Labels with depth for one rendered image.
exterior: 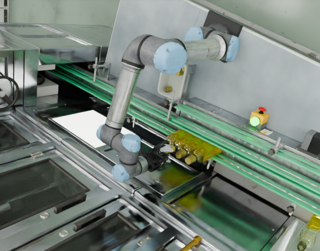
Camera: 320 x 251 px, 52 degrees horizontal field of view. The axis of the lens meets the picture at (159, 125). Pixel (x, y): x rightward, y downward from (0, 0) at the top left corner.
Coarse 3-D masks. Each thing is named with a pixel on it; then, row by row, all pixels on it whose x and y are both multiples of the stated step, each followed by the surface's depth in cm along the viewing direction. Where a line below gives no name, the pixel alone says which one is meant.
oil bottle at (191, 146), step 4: (196, 140) 169; (200, 140) 170; (204, 140) 170; (188, 144) 163; (192, 144) 164; (196, 144) 164; (200, 144) 165; (204, 144) 168; (184, 148) 163; (188, 148) 161; (192, 148) 161; (192, 152) 161
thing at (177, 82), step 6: (186, 66) 183; (186, 72) 184; (162, 78) 197; (168, 78) 200; (174, 78) 198; (180, 78) 195; (162, 84) 199; (168, 84) 202; (174, 84) 199; (180, 84) 196; (162, 90) 200; (174, 90) 200; (180, 90) 188; (168, 96) 195; (174, 96) 195; (180, 96) 189
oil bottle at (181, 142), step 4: (184, 136) 171; (188, 136) 172; (192, 136) 173; (196, 136) 174; (176, 140) 166; (180, 140) 166; (184, 140) 167; (188, 140) 168; (192, 140) 169; (180, 144) 164; (184, 144) 164; (180, 148) 165
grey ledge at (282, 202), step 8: (216, 168) 178; (224, 168) 175; (224, 176) 176; (232, 176) 173; (240, 176) 170; (240, 184) 171; (248, 184) 168; (256, 184) 165; (256, 192) 166; (264, 192) 163; (272, 192) 160; (272, 200) 161; (280, 200) 159; (288, 200) 156; (296, 208) 154; (296, 216) 155; (304, 216) 153
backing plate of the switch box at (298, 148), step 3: (300, 144) 156; (297, 147) 152; (300, 147) 152; (300, 150) 149; (303, 150) 150; (306, 150) 150; (306, 153) 147; (309, 153) 148; (312, 153) 149; (312, 156) 146; (315, 156) 146; (318, 156) 147; (318, 159) 144
